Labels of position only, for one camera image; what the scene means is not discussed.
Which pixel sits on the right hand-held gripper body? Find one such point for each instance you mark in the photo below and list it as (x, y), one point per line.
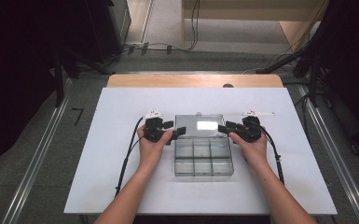
(251, 127)

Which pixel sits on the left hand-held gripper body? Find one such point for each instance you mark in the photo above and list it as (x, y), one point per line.
(153, 124)

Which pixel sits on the clear plastic compartment box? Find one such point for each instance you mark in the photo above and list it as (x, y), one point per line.
(203, 155)

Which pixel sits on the person's right hand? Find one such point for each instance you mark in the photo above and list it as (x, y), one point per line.
(255, 152)

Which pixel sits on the person's left hand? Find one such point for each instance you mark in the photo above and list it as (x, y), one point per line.
(150, 152)

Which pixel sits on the white board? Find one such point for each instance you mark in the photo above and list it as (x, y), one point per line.
(199, 99)

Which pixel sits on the black round table grommet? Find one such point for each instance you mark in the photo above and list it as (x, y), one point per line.
(228, 85)

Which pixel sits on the wooden table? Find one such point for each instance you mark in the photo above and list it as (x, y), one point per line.
(168, 81)

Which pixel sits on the black metal stand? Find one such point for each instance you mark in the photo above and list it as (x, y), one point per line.
(314, 81)
(58, 81)

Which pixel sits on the dark cabinet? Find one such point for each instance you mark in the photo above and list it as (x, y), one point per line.
(108, 28)

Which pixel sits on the light wooden shelf unit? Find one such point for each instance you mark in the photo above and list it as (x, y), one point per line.
(248, 14)

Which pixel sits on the metal floor rail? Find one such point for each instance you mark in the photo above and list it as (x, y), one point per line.
(37, 161)
(332, 152)

